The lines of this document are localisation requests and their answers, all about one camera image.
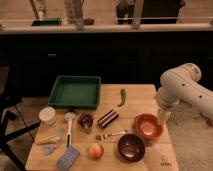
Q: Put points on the black office chair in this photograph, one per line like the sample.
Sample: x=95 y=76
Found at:
x=10 y=97

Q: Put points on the small blue plastic piece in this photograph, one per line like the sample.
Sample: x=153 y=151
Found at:
x=48 y=149

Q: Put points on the white dish brush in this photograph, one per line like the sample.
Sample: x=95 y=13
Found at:
x=69 y=117

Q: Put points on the black red striped block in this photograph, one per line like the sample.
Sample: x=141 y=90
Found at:
x=105 y=120

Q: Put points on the green plastic tray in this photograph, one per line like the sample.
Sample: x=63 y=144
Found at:
x=75 y=92

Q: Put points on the blue sponge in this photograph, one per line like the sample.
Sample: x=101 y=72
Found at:
x=67 y=159

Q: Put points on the yellow banana toy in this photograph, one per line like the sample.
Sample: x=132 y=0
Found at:
x=51 y=138

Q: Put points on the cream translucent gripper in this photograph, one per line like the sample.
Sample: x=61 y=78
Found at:
x=162 y=116

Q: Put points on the dark brown bowl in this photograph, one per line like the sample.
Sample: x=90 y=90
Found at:
x=131 y=148

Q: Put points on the orange apple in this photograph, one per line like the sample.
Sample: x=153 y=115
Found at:
x=95 y=151

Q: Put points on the green chili pepper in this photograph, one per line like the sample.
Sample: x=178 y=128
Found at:
x=123 y=97

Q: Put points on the orange bowl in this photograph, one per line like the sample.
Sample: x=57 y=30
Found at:
x=147 y=127

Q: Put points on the green box on shelf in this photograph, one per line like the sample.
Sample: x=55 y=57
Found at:
x=55 y=22

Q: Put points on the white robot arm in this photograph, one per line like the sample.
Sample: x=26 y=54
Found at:
x=182 y=83

